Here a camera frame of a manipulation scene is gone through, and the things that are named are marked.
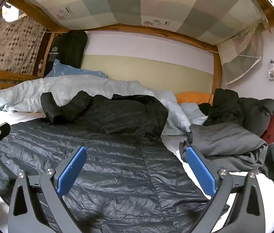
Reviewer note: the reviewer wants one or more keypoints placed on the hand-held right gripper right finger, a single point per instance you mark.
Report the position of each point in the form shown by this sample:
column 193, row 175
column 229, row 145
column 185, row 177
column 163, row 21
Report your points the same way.
column 201, row 172

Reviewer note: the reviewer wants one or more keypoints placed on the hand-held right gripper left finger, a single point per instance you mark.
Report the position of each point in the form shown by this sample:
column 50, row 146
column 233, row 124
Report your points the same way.
column 71, row 170

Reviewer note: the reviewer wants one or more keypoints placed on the black down coat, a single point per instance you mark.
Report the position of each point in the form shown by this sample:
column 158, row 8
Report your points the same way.
column 117, row 150

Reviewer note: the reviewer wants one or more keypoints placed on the grey garment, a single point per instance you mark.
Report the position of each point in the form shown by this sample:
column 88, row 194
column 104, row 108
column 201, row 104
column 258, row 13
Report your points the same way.
column 224, row 140

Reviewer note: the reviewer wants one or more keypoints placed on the black jacket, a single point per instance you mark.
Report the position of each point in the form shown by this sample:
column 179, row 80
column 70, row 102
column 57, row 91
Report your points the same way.
column 226, row 106

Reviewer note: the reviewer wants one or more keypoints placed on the patterned beige curtain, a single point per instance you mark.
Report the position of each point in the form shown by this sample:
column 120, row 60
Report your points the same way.
column 10, row 46

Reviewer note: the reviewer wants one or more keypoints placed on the orange pillow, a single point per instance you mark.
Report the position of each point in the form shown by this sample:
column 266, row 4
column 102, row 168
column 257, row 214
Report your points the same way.
column 195, row 97

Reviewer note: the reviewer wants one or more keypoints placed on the white bed sheet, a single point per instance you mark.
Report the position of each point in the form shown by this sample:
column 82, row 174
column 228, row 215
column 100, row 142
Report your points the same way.
column 272, row 199

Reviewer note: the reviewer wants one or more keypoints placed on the light blue duvet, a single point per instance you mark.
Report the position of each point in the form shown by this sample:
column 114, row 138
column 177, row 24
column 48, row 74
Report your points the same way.
column 78, row 85

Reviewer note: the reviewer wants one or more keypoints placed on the blue pillow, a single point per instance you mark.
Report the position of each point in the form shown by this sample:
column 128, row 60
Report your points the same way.
column 61, row 70

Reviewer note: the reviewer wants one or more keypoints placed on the black hanging garment bag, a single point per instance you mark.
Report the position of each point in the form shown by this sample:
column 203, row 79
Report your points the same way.
column 73, row 51

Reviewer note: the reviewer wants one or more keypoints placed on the checked pastel sheet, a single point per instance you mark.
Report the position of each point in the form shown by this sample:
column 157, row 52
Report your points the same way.
column 127, row 2

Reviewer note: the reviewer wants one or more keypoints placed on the white wall charger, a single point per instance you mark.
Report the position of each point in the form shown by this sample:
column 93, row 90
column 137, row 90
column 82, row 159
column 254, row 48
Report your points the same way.
column 273, row 74

